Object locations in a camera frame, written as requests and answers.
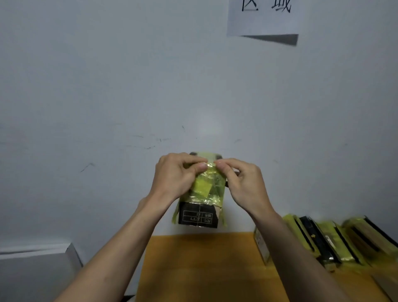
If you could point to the person's right hand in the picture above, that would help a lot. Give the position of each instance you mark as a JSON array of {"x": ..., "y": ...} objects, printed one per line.
[{"x": 245, "y": 186}]

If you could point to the person's left hand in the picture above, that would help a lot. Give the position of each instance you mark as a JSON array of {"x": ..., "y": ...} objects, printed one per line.
[{"x": 172, "y": 179}]

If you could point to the person's left thumb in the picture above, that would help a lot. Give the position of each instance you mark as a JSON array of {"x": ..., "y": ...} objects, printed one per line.
[{"x": 199, "y": 168}]

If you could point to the person's right thumb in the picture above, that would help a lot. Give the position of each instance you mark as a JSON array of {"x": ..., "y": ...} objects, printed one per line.
[{"x": 222, "y": 171}]

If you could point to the yellow-wrapped black packet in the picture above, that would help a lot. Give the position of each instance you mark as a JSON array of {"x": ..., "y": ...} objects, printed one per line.
[{"x": 203, "y": 193}]

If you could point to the person's left forearm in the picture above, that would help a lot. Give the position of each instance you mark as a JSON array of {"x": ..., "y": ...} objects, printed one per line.
[{"x": 121, "y": 249}]

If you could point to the person's right forearm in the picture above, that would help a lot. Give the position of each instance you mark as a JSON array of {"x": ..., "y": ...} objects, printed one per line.
[{"x": 295, "y": 258}]

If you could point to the row of yellow-wrapped packets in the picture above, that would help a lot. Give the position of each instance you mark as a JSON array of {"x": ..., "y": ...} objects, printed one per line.
[{"x": 329, "y": 239}]

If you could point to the white box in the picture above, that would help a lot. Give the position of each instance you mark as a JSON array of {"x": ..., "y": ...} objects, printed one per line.
[{"x": 37, "y": 272}]

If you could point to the white paper wall sign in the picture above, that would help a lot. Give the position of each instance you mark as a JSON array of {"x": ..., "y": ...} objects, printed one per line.
[{"x": 262, "y": 18}]

